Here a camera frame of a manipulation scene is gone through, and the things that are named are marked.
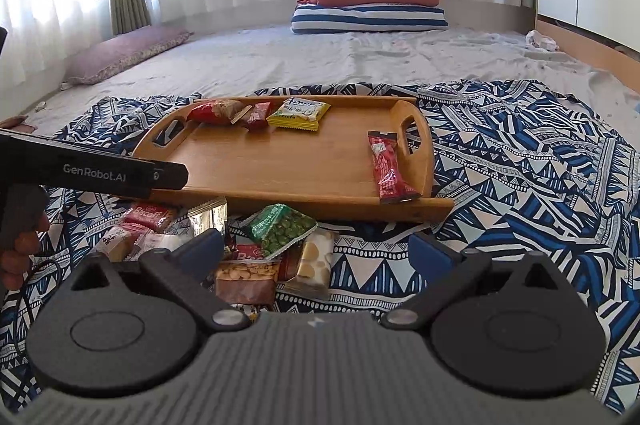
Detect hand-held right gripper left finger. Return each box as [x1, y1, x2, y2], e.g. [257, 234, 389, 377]
[65, 227, 251, 333]

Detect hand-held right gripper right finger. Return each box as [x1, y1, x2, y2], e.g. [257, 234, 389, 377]
[380, 230, 568, 333]

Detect gold snack packet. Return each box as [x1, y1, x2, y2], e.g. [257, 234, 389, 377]
[187, 196, 229, 238]

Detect white snack packet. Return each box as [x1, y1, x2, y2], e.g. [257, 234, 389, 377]
[134, 225, 195, 256]

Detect red label biscuit packet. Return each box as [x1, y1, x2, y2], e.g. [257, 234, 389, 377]
[121, 202, 178, 232]
[232, 244, 273, 263]

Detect brown cracker packet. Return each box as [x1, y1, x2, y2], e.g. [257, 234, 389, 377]
[214, 259, 282, 312]

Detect green pea packet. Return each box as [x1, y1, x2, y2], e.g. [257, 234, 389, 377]
[242, 204, 319, 261]

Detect long red snack packet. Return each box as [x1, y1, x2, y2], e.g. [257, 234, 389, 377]
[367, 130, 422, 205]

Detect white snack pack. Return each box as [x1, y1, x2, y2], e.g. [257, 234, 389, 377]
[284, 229, 337, 301]

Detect red peanut bag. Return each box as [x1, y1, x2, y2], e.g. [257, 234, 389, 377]
[186, 99, 253, 126]

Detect wooden tray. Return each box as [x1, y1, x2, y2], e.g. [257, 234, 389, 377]
[131, 94, 455, 223]

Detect dark red snack bar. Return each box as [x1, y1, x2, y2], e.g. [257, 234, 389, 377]
[242, 102, 274, 131]

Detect yellow cracker packet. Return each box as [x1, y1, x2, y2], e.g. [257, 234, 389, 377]
[266, 97, 332, 132]

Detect person's left hand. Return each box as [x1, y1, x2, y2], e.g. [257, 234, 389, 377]
[0, 212, 52, 292]

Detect blue white patterned blanket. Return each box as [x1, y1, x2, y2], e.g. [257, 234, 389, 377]
[0, 79, 640, 416]

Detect purple pillow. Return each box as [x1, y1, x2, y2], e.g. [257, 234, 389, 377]
[62, 28, 193, 86]

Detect grey bed sheet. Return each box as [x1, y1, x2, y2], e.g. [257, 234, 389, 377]
[25, 22, 640, 141]

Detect white crumpled paper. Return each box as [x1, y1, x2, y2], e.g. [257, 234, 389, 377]
[525, 29, 560, 52]

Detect blue white striped pillow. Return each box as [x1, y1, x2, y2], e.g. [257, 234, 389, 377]
[291, 2, 448, 34]

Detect wooden bed frame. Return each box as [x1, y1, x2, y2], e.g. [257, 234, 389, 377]
[535, 16, 640, 91]

